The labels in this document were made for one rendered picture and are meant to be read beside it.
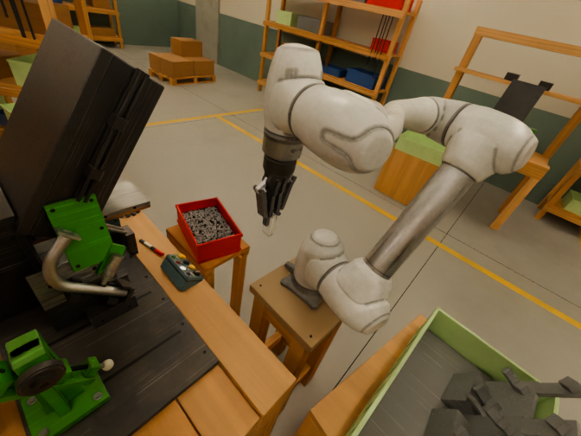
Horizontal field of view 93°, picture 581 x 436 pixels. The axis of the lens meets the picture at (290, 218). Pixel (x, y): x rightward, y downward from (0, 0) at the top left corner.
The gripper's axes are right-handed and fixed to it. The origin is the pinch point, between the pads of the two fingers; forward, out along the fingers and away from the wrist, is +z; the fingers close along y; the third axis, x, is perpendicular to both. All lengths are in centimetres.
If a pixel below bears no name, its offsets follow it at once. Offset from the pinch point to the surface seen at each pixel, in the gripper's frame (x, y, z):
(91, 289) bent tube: 30, -38, 28
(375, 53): 216, 450, -9
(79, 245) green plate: 37, -36, 17
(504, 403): -75, 34, 35
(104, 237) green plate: 37, -30, 17
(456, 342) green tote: -60, 52, 43
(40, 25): 310, 24, 6
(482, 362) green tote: -70, 52, 43
